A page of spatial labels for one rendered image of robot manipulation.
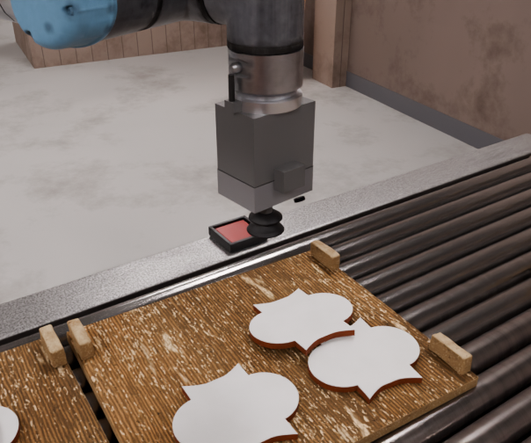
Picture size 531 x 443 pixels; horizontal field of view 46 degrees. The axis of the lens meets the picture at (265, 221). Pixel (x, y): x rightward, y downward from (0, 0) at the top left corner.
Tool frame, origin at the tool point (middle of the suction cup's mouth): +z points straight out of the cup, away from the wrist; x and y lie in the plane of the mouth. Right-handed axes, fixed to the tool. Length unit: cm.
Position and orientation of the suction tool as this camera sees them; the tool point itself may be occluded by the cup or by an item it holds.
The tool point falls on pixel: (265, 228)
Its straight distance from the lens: 71.2
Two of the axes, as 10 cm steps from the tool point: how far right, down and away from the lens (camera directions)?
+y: 7.6, -3.2, 5.7
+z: 0.0, 8.7, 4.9
